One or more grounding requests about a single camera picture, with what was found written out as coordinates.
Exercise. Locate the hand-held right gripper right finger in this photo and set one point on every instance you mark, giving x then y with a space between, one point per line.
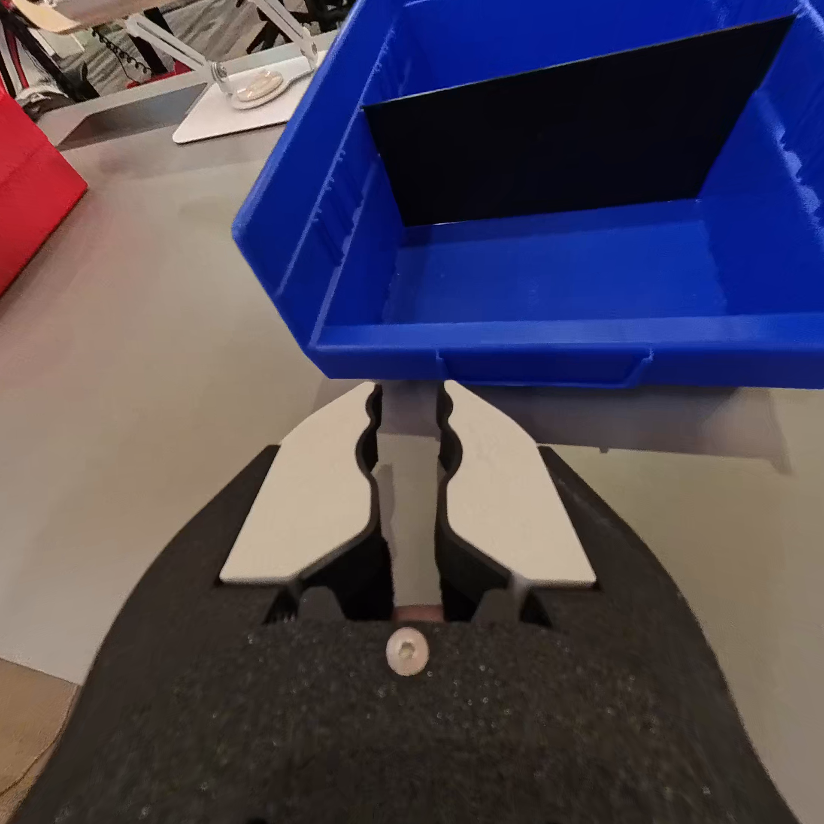
515 508

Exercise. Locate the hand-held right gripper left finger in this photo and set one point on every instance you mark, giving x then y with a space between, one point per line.
302 508

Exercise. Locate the blue storage bin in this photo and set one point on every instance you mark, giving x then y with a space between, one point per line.
515 289

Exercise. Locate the red storage bin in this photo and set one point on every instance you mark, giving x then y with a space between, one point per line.
26 193

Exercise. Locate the grey desk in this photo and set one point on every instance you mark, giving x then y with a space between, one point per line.
161 322

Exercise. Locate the black bin divider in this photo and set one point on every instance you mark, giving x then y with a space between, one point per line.
547 148

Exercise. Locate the white folding stand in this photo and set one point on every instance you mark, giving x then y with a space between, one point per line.
225 109

